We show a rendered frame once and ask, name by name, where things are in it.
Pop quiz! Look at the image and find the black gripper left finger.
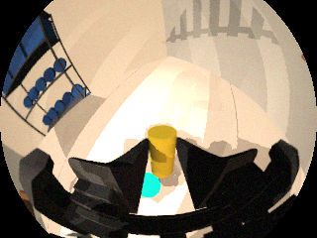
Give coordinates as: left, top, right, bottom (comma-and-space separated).
67, 139, 150, 214

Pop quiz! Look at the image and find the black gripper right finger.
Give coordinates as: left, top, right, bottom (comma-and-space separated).
175, 138, 258, 210

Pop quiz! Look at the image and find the yellow cylinder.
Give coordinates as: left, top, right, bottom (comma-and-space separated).
148, 126, 178, 179

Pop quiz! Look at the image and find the cyan circle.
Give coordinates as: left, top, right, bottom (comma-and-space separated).
142, 172, 161, 197

